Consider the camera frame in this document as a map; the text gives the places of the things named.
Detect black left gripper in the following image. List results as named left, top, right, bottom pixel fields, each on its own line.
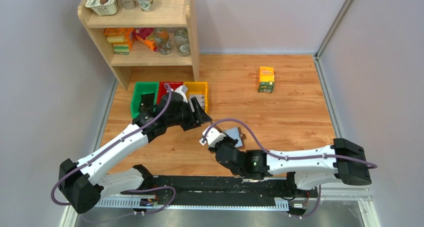
left=166, top=96, right=213, bottom=132

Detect brown leather card holder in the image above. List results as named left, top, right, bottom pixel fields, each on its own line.
left=223, top=127, right=247, bottom=150

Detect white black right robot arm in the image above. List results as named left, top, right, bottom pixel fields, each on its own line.
left=206, top=135, right=373, bottom=197

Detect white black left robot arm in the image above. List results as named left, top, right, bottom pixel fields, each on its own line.
left=54, top=90, right=212, bottom=214

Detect white cards in yellow bin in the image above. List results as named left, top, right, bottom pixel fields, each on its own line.
left=189, top=94, right=206, bottom=110

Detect black cards in green bin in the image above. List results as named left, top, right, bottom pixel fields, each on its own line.
left=138, top=92, right=156, bottom=112

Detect yellow plastic bin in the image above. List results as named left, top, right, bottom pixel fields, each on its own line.
left=183, top=81, right=209, bottom=114

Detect red plastic bin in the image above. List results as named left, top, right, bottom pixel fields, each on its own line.
left=156, top=81, right=184, bottom=105

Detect green plastic bin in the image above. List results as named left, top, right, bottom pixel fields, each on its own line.
left=130, top=81, right=160, bottom=119

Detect orange green carton box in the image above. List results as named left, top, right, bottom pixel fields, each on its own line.
left=257, top=66, right=275, bottom=94

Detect right glass jar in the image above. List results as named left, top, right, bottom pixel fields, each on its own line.
left=174, top=27, right=191, bottom=57

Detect glass jar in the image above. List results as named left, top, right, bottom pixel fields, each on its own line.
left=174, top=27, right=191, bottom=57
left=153, top=27, right=172, bottom=55

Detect left glass jar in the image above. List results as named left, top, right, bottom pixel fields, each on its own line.
left=153, top=27, right=172, bottom=55

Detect wooden shelf unit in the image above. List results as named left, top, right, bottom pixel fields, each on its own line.
left=77, top=0, right=200, bottom=89

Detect orange pink snack bag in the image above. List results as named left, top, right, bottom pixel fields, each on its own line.
left=134, top=27, right=158, bottom=52

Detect stack of sponges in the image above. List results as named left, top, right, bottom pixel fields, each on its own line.
left=103, top=27, right=135, bottom=55

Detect yoghurt tub with chocolate label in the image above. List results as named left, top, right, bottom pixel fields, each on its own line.
left=85, top=0, right=118, bottom=16

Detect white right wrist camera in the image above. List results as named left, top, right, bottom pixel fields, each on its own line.
left=199, top=127, right=227, bottom=148

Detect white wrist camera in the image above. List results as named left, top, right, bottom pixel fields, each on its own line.
left=174, top=84, right=188, bottom=103
left=199, top=127, right=227, bottom=148

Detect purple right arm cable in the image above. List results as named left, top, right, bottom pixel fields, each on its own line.
left=201, top=118, right=379, bottom=219

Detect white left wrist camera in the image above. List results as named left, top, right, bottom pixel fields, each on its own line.
left=174, top=84, right=188, bottom=103

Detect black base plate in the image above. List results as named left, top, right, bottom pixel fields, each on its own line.
left=140, top=175, right=318, bottom=207

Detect aluminium frame rail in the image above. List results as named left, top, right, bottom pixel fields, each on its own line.
left=61, top=183, right=380, bottom=227

